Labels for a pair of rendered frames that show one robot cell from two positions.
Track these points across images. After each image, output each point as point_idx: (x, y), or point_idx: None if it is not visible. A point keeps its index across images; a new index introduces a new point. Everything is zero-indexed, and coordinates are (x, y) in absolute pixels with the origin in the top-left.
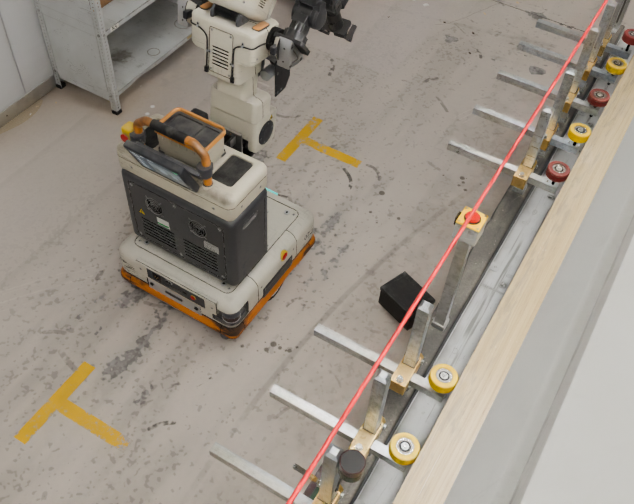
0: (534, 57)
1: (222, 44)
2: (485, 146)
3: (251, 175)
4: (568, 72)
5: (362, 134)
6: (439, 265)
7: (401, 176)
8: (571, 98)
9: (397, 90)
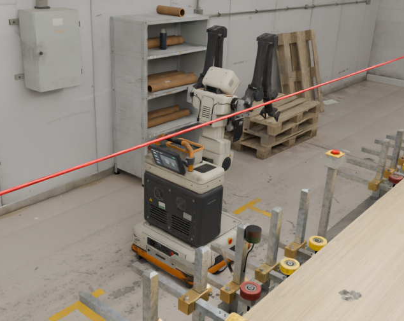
0: None
1: (208, 104)
2: None
3: (215, 171)
4: (399, 130)
5: (285, 207)
6: (303, 90)
7: (308, 227)
8: None
9: None
